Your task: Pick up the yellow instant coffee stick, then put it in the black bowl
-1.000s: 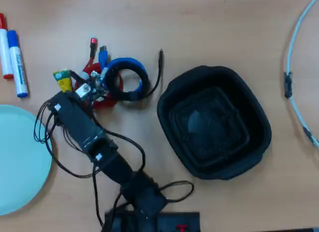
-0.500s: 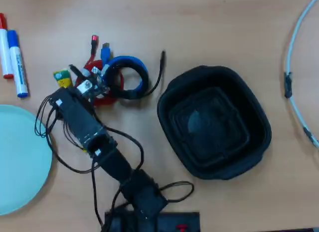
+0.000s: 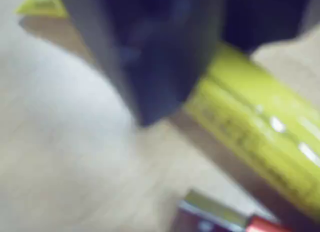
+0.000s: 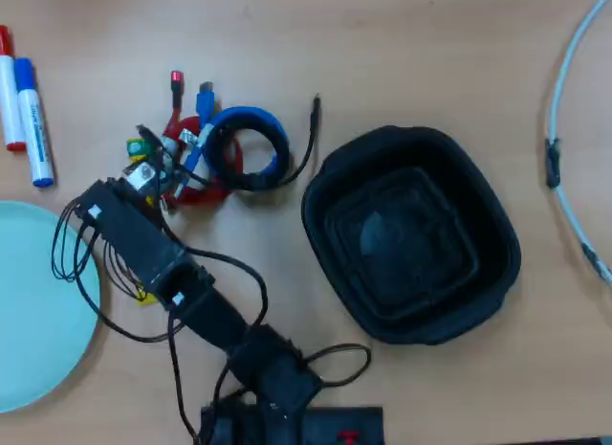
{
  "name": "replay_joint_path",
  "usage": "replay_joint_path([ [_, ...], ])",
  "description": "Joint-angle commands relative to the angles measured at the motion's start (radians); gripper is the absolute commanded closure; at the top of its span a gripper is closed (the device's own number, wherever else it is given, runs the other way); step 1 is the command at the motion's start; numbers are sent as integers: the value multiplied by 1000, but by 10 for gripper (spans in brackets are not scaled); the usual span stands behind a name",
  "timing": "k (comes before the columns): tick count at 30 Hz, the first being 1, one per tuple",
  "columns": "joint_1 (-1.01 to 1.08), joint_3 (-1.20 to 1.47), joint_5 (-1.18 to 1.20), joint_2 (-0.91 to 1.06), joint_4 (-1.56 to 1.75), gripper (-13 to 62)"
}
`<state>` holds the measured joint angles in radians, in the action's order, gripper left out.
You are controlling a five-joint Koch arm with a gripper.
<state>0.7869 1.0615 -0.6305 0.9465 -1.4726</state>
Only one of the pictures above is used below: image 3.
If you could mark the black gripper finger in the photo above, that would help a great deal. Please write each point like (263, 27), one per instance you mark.
(155, 55)
(262, 17)

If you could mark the yellow instant coffee stick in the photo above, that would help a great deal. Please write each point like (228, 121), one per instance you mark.
(250, 104)

